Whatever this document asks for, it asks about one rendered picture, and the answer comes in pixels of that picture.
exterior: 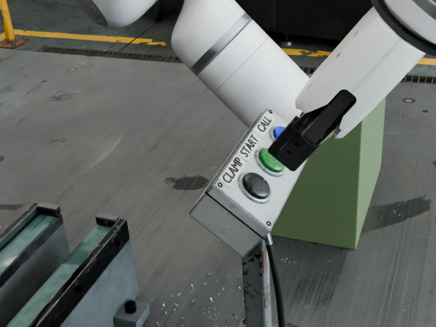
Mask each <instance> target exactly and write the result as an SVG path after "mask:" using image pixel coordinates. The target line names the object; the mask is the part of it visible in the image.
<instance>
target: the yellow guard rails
mask: <svg viewBox="0 0 436 327"><path fill-rule="evenodd" d="M0 15H1V20H2V23H3V28H4V32H5V36H6V39H4V40H3V41H1V42H0V48H7V49H15V48H17V47H19V46H20V45H23V44H24V43H26V42H27V41H29V38H26V37H23V38H15V35H14V30H13V27H12V22H11V19H10V13H9V10H8V5H7V1H6V0H0Z"/></svg>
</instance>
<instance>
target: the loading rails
mask: <svg viewBox="0 0 436 327"><path fill-rule="evenodd" d="M60 213H61V210H60V206H58V205H54V204H47V203H43V202H41V203H37V202H34V203H33V204H32V205H31V206H30V207H29V208H28V209H27V210H25V211H24V212H23V213H22V214H21V215H20V216H19V217H18V218H17V219H16V220H15V221H14V222H13V223H12V224H11V225H10V226H9V227H7V228H6V229H5V230H4V231H3V232H2V233H1V234H0V327H142V326H143V324H144V322H145V321H146V319H147V317H148V316H149V315H150V308H149V304H148V303H147V302H142V301H138V300H135V299H136V297H137V296H138V295H139V291H138V283H137V279H136V272H135V267H134V260H133V255H132V248H131V244H130V236H129V231H128V224H127V219H124V218H120V219H119V217H118V216H115V215H108V214H104V213H98V214H97V215H96V216H95V218H96V222H97V224H98V225H96V226H95V227H94V228H93V230H92V231H91V232H90V233H89V234H88V235H87V236H86V237H85V238H84V239H83V241H82V242H81V243H80V244H79V245H78V246H77V248H76V249H75V250H74V251H73V252H72V253H70V250H69V245H68V242H67V236H66V231H65V228H64V224H63V218H62V214H60Z"/></svg>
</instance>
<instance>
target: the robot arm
mask: <svg viewBox="0 0 436 327"><path fill-rule="evenodd" d="M75 1H76V2H77V4H78V6H79V7H80V9H81V11H82V12H83V13H85V15H87V16H88V17H89V18H90V19H91V20H92V22H94V23H95V24H98V25H100V26H103V27H106V28H111V29H116V28H121V27H125V26H127V25H130V24H131V23H133V22H135V21H136V20H137V19H139V18H140V17H141V16H142V15H144V13H146V11H148V9H150V7H151V6H152V5H153V4H155V3H156V2H157V1H158V0H75ZM371 2H372V4H373V7H372V8H371V9H370V10H369V11H368V12H367V13H366V14H365V15H364V16H363V17H362V18H361V19H360V21H359V22H358V23H357V24H356V26H355V27H354V28H353V29H352V30H351V31H350V32H349V33H348V34H347V35H346V37H345V38H344V39H343V40H342V42H341V43H340V44H339V45H338V46H337V47H336V48H335V49H334V50H333V52H332V53H331V54H330V55H329V56H328V57H327V59H326V60H325V61H324V62H323V63H322V64H321V65H320V66H319V67H318V68H317V70H316V71H315V72H314V74H313V75H312V76H311V78H309V77H308V76H307V75H306V74H305V72H303V70H301V69H300V68H299V67H298V66H297V65H296V64H295V63H294V62H293V61H292V59H290V58H289V57H288V56H287V55H286V54H285V53H284V51H283V50H282V49H281V48H280V47H279V46H278V45H277V44H276V43H275V42H274V41H273V40H272V39H271V38H270V37H269V36H268V35H267V34H266V33H265V32H264V30H263V29H262V28H261V27H260V26H259V25H258V24H257V23H256V22H255V21H254V20H253V19H252V18H251V17H250V16H249V15H248V14H247V13H246V12H245V11H244V10H243V9H242V8H241V7H240V6H239V5H238V4H237V3H236V1H235V0H184V4H183V6H182V9H181V12H180V14H179V17H178V19H177V21H176V24H175V27H174V29H173V33H172V36H171V47H172V49H173V51H174V52H175V54H176V55H177V57H179V59H180V60H181V61H182V62H183V63H184V64H185V65H186V66H187V67H188V68H189V69H190V70H191V71H192V72H193V73H194V74H195V75H197V77H198V78H199V79H200V80H201V81H202V82H203V83H204V84H205V85H206V86H207V87H208V88H209V89H210V90H211V91H212V92H213V93H214V94H215V95H216V96H217V97H218V98H219V99H220V100H221V101H222V102H223V103H224V104H225V105H226V106H227V107H228V108H229V109H230V110H231V111H232V112H233V113H234V114H235V115H236V116H237V117H238V118H239V119H240V120H241V121H242V122H243V123H244V124H245V125H246V126H247V127H248V128H250V127H251V126H252V124H253V123H254V122H255V121H256V120H257V118H258V117H259V116H260V114H261V113H263V111H264V110H265V109H266V108H269V109H270V110H272V111H273V112H274V113H275V114H276V115H278V116H279V117H281V118H282V119H283V120H284V121H285V122H286V123H288V125H287V126H286V127H285V128H284V129H283V130H282V132H281V133H280V134H279V135H278V136H277V138H276V139H275V140H274V141H273V142H272V144H271V146H270V147H269V148H268V152H269V154H271V155H272V156H273V157H274V158H276V159H277V160H278V161H279V162H280V163H281V164H283V165H284V166H286V167H287V168H288V169H289V170H290V171H296V170H297V169H298V168H299V167H300V166H301V165H302V164H303V163H304V162H305V161H306V159H307V158H308V157H309V156H310V155H311V154H312V153H313V152H314V151H315V150H316V149H317V148H318V147H319V146H320V144H321V142H322V141H323V140H324V139H325V138H326V137H327V136H328V135H329V134H330V133H331V132H332V131H333V130H334V132H333V139H341V138H343V137H344V136H346V135H347V134H348V133H349V132H350V131H351V130H352V129H353V128H354V127H355V126H356V125H357V124H358V123H359V122H360V121H362V120H363V119H364V118H365V117H366V116H367V115H368V114H369V113H370V112H371V111H372V110H373V109H374V108H375V107H376V106H377V105H378V104H379V103H380V102H381V101H382V99H383V98H384V97H385V96H386V95H387V94H388V93H389V92H390V91H391V90H392V89H393V88H394V87H395V86H396V85H397V84H398V83H399V82H400V81H401V80H402V79H403V78H404V77H405V76H406V75H407V74H408V73H409V72H410V71H411V69H412V68H413V67H414V66H415V65H416V64H417V63H418V62H419V61H420V60H421V59H422V57H423V56H424V55H425V54H429V55H431V56H436V0H371Z"/></svg>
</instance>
